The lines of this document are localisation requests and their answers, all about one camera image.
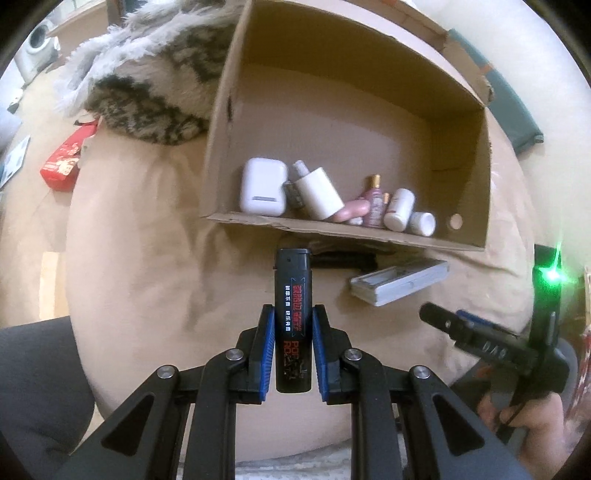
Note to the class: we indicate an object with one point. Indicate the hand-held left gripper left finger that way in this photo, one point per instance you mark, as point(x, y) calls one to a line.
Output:
point(265, 350)

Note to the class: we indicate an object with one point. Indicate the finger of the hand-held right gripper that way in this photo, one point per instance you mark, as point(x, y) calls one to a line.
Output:
point(438, 318)
point(480, 321)

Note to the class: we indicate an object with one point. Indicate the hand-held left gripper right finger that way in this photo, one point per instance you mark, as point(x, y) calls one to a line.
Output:
point(321, 355)

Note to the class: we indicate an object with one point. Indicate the black lighter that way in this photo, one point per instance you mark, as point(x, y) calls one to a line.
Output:
point(293, 300)

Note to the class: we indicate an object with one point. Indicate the white pink-label bottle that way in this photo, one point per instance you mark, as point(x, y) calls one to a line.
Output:
point(399, 210)

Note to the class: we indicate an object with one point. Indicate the pink perfume bottle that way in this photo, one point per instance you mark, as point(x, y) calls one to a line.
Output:
point(375, 210)

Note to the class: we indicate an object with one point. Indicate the dark grey small cylinder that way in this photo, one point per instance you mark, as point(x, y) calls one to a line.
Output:
point(292, 196)

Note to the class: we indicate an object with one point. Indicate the white spray bottle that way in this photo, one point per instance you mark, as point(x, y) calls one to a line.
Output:
point(318, 194)

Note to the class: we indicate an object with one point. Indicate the white earbuds case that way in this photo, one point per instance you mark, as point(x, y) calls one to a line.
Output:
point(263, 184)

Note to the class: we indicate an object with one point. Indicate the brown cardboard box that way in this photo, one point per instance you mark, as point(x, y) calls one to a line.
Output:
point(346, 115)

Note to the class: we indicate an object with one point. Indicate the person's right hand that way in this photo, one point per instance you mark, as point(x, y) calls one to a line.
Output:
point(535, 424)

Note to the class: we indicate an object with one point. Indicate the grey flat plastic case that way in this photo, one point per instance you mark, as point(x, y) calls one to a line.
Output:
point(399, 281)

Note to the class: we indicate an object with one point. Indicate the small white jar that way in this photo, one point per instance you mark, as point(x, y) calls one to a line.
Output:
point(422, 224)

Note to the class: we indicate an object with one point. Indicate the black slim object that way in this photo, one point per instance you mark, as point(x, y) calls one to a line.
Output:
point(346, 261)

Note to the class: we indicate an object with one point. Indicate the pink hairbrush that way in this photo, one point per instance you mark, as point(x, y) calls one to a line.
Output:
point(351, 211)

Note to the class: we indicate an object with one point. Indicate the teal mat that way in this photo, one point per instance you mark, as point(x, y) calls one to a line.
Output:
point(512, 115)

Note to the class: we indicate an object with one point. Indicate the dark grey cloth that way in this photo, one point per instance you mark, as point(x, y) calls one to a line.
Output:
point(37, 397)

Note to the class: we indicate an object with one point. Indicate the red packet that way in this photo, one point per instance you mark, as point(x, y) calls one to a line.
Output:
point(62, 161)

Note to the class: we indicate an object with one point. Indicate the patterned fur blanket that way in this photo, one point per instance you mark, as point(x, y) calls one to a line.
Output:
point(152, 92)

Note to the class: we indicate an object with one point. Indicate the white printed booklet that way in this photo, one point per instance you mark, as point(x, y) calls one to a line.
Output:
point(14, 161)

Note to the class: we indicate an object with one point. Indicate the white washing machine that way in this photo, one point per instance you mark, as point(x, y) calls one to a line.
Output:
point(39, 44)

